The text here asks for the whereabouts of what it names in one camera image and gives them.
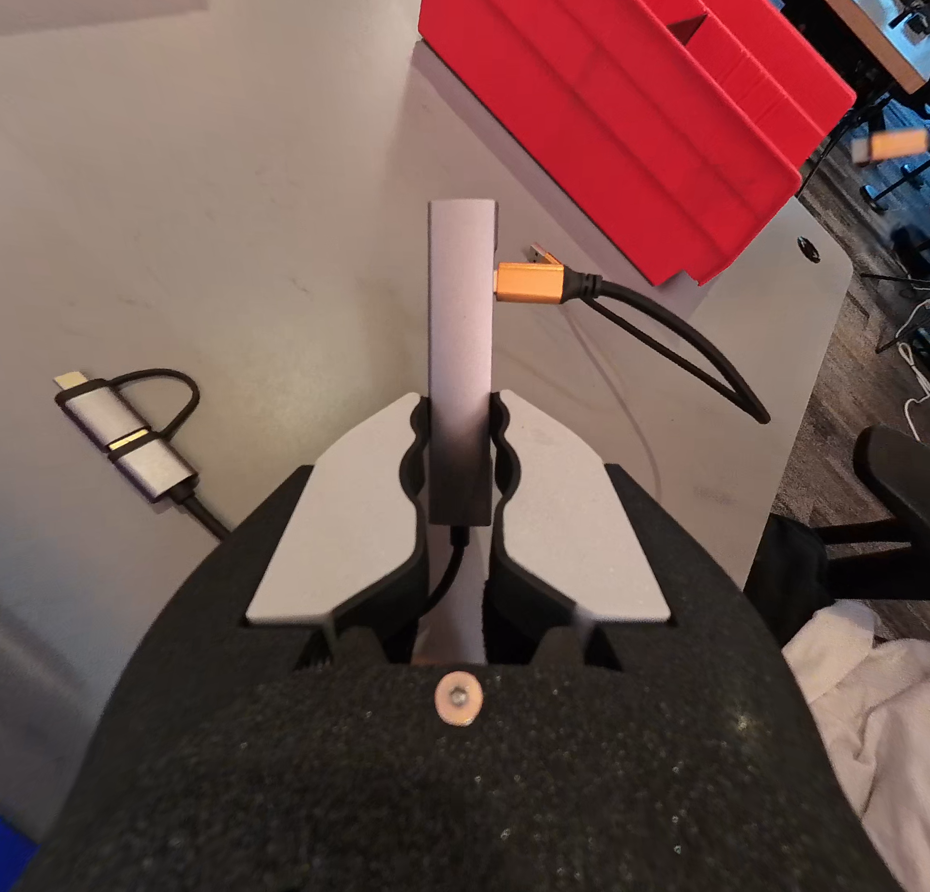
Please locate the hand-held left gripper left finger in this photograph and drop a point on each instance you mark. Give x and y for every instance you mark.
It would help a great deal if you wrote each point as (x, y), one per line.
(341, 528)

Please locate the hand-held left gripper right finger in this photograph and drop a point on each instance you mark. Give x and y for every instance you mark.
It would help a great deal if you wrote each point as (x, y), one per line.
(574, 536)

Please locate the grey hub stick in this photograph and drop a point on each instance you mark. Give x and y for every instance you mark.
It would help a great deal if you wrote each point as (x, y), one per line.
(461, 325)

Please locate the black desk grommet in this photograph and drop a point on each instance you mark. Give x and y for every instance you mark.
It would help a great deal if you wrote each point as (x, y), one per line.
(808, 249)

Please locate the grey desk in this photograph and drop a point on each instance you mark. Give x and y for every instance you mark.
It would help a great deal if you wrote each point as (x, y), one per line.
(218, 180)

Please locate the grey tethered plug adapter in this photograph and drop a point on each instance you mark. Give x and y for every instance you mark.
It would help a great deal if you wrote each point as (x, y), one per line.
(102, 412)

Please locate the black office chair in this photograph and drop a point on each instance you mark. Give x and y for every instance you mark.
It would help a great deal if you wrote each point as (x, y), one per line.
(894, 470)

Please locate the person's white clothing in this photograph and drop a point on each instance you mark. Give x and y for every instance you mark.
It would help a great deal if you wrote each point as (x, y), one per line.
(857, 725)

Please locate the red plastic bin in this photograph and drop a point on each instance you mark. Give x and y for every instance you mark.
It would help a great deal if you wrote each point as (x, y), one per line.
(617, 107)

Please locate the blue plastic bin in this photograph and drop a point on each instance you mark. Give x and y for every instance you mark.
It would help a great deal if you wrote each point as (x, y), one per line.
(11, 859)

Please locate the wooden table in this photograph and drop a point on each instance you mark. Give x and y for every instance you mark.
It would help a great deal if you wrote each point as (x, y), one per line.
(894, 45)

